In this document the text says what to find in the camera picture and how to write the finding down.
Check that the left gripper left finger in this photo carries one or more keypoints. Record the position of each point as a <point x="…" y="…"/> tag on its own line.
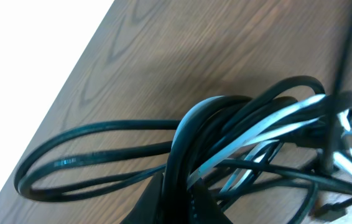
<point x="146" y="208"/>

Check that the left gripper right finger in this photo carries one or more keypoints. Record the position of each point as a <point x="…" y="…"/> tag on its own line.
<point x="202" y="208"/>

